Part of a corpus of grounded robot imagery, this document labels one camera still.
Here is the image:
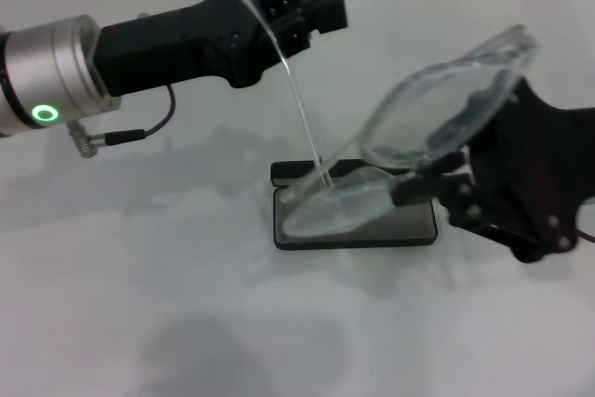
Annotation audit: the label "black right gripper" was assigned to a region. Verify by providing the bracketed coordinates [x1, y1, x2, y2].
[391, 76, 595, 265]

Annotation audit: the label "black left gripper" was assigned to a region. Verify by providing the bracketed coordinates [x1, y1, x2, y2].
[91, 0, 344, 99]

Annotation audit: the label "black glasses case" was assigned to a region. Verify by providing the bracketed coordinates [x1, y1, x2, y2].
[270, 159, 440, 252]

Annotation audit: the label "clear white glasses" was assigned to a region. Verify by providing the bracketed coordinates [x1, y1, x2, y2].
[219, 0, 539, 239]

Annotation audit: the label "left arm cable with plug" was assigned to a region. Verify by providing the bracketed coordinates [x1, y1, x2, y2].
[67, 84, 177, 160]

